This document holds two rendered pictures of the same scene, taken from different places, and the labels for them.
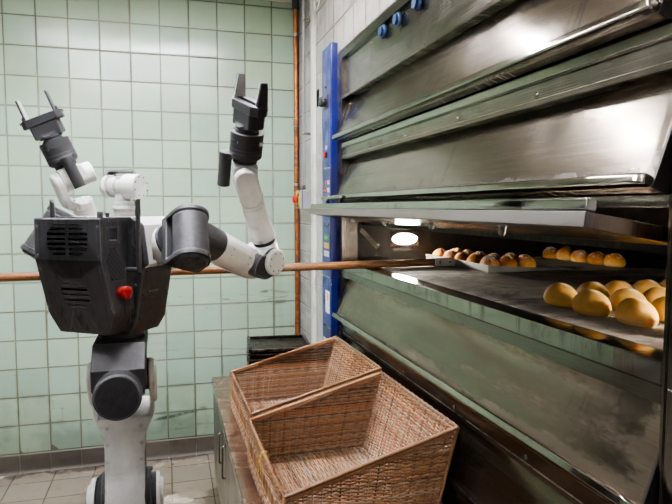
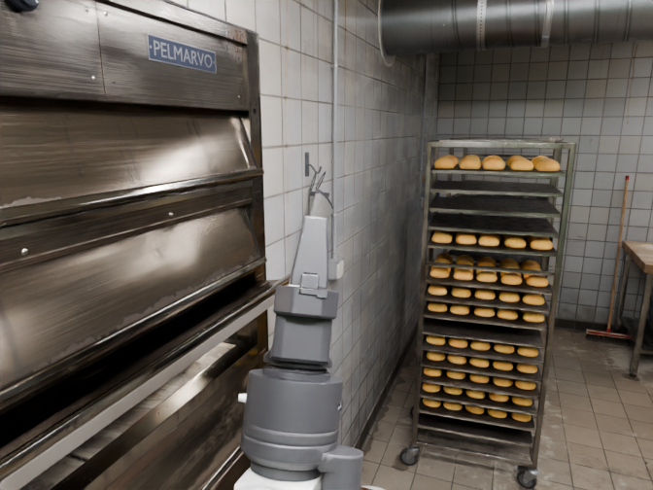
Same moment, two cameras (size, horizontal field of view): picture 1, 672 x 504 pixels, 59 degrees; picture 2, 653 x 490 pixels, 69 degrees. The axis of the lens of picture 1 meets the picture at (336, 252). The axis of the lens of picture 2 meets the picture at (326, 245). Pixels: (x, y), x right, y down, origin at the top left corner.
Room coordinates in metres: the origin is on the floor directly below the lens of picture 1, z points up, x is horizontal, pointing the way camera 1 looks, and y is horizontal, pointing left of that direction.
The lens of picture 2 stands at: (1.90, 0.50, 1.84)
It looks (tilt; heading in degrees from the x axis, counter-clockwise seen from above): 14 degrees down; 217
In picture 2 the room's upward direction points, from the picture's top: straight up
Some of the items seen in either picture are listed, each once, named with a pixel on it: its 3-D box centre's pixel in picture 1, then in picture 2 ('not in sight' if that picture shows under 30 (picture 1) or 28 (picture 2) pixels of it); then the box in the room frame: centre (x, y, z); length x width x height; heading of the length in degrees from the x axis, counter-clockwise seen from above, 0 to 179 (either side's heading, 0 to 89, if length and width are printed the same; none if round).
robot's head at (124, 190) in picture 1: (125, 190); not in sight; (1.61, 0.57, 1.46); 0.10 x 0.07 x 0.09; 71
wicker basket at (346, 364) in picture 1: (299, 388); not in sight; (2.28, 0.14, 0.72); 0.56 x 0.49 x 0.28; 17
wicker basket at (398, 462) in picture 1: (341, 447); not in sight; (1.70, -0.02, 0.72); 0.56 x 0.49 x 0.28; 17
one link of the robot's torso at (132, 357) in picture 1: (121, 370); not in sight; (1.53, 0.56, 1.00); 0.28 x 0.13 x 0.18; 16
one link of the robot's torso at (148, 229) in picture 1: (110, 267); not in sight; (1.55, 0.59, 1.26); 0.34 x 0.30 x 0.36; 71
